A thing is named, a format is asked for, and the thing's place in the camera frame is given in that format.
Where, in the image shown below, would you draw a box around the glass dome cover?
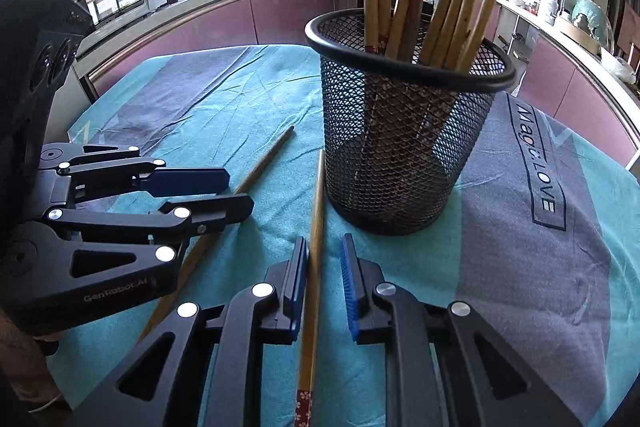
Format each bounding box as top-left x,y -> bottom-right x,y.
570,0 -> 613,42

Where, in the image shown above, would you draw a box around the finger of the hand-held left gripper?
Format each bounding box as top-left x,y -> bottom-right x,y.
37,194 -> 254,286
40,145 -> 231,198

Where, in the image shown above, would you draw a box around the bamboo chopstick floral end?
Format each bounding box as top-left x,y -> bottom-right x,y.
296,149 -> 327,427

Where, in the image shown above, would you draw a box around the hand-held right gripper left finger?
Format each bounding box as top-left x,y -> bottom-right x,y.
65,236 -> 308,427

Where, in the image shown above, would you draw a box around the person's left forearm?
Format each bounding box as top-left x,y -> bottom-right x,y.
0,304 -> 58,413

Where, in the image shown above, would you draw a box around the white plastic bag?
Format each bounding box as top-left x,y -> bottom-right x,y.
600,49 -> 638,85

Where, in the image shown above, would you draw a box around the black mesh utensil holder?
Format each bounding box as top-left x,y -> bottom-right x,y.
305,8 -> 517,236

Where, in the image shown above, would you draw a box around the teal and grey tablecloth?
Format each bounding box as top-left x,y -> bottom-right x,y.
45,43 -> 640,427

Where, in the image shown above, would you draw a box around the dark brown wooden chopstick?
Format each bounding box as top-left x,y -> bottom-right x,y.
137,125 -> 296,342

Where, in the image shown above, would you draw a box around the purple kitchen cabinets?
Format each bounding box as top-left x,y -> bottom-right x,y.
75,0 -> 640,168

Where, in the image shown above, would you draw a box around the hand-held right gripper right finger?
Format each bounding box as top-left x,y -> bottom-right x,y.
340,233 -> 583,427

